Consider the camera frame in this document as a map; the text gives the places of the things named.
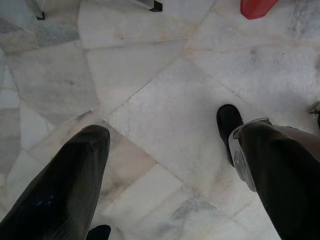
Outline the silver robot left leg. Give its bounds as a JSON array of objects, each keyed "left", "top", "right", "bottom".
[{"left": 227, "top": 116, "right": 320, "bottom": 194}]

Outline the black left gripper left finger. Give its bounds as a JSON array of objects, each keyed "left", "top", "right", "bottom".
[{"left": 0, "top": 124, "right": 111, "bottom": 240}]

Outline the black robot left foot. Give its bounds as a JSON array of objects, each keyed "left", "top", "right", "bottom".
[{"left": 216, "top": 103, "right": 245, "bottom": 167}]

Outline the silver metal clothes rack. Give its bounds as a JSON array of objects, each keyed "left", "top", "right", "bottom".
[{"left": 34, "top": 0, "right": 164, "bottom": 21}]

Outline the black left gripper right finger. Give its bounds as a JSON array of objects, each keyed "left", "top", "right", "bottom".
[{"left": 234, "top": 123, "right": 320, "bottom": 240}]

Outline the red bin with teal liner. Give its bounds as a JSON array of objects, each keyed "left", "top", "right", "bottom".
[{"left": 239, "top": 0, "right": 279, "bottom": 21}]

